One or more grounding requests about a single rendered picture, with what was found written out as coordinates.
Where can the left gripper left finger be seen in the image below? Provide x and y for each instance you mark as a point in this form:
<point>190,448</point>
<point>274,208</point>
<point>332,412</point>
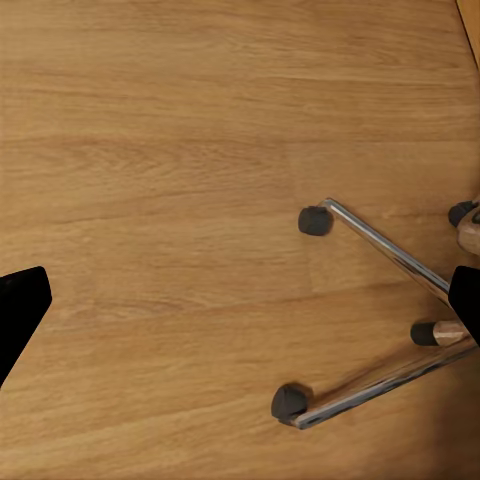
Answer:
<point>25,297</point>

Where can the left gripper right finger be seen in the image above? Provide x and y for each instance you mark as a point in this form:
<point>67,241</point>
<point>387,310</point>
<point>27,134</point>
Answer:
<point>464,297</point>

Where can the swivel chair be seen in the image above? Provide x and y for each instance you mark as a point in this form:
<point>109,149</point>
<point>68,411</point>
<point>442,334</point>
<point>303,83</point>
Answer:
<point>290,405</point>

